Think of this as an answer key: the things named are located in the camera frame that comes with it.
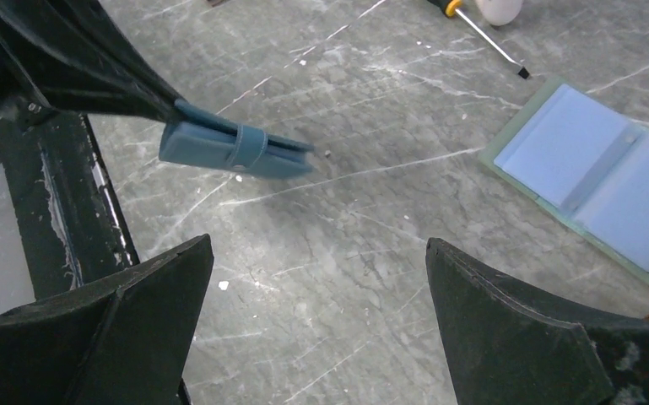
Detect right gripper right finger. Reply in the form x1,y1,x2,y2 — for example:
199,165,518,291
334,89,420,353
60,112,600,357
425,238,649,404

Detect black yellow screwdriver near pipe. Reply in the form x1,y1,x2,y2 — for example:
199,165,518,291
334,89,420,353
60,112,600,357
428,0,531,80

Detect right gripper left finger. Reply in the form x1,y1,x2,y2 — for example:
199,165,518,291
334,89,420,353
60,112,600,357
0,235,214,404

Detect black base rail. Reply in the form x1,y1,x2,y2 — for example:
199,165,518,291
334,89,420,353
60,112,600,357
0,113,140,300

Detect white PVC pipe frame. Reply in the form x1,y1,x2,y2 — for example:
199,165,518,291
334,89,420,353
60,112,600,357
474,0,524,26

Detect open green card holder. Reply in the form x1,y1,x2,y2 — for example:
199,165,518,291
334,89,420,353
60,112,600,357
479,77,649,285

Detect teal blue card holder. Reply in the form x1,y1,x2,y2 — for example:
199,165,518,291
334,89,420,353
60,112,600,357
159,100,314,179

